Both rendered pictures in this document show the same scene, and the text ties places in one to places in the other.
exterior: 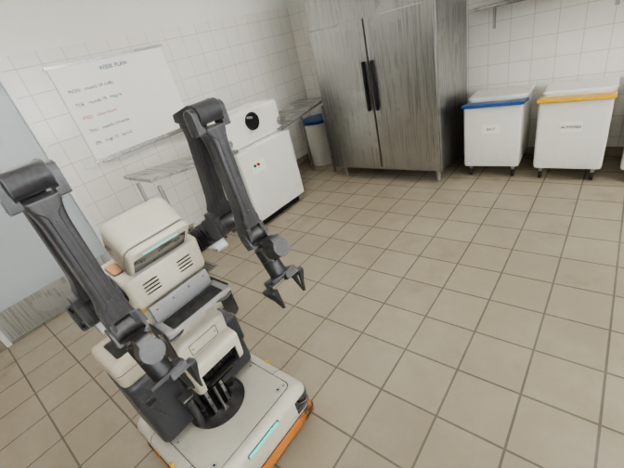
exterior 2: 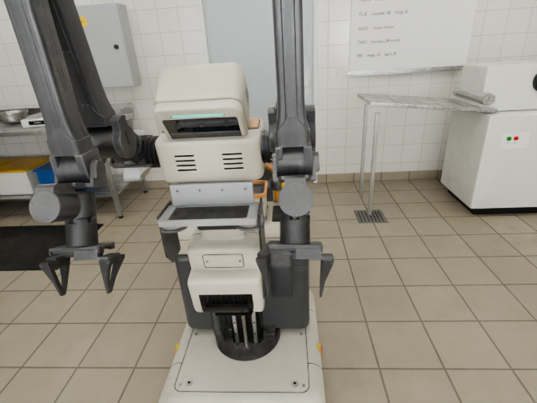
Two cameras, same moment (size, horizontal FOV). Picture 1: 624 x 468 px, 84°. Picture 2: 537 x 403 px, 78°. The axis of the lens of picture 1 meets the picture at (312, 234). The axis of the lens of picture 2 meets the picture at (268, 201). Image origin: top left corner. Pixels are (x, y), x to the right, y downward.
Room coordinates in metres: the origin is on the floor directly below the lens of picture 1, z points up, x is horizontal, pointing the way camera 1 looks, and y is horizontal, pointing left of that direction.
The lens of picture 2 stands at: (0.54, -0.24, 1.41)
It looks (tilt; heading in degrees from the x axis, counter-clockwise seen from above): 25 degrees down; 49
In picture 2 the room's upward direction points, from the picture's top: 4 degrees counter-clockwise
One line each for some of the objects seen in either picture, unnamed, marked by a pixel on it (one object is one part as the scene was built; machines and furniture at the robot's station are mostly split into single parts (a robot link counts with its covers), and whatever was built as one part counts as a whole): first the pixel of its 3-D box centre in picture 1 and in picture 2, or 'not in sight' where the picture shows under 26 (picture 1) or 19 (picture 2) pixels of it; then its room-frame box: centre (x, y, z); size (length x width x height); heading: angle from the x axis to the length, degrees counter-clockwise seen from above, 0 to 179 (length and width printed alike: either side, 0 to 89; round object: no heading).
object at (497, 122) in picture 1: (497, 133); not in sight; (3.46, -2.17, 0.39); 0.64 x 0.54 x 0.77; 137
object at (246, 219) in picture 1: (231, 180); (288, 53); (0.98, 0.19, 1.40); 0.11 x 0.06 x 0.43; 135
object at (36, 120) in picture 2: not in sight; (46, 118); (1.14, 3.54, 0.92); 0.32 x 0.30 x 0.09; 51
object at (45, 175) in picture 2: not in sight; (69, 173); (1.18, 3.55, 0.36); 0.46 x 0.38 x 0.26; 46
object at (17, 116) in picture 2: not in sight; (13, 117); (0.93, 3.94, 0.93); 0.27 x 0.27 x 0.10
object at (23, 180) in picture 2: not in sight; (27, 175); (0.86, 3.87, 0.36); 0.46 x 0.38 x 0.26; 45
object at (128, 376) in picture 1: (182, 352); (244, 263); (1.23, 0.73, 0.59); 0.55 x 0.34 x 0.83; 135
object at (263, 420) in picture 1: (226, 415); (250, 353); (1.17, 0.67, 0.16); 0.67 x 0.64 x 0.25; 45
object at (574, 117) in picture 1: (572, 131); not in sight; (3.00, -2.62, 0.39); 0.64 x 0.54 x 0.77; 135
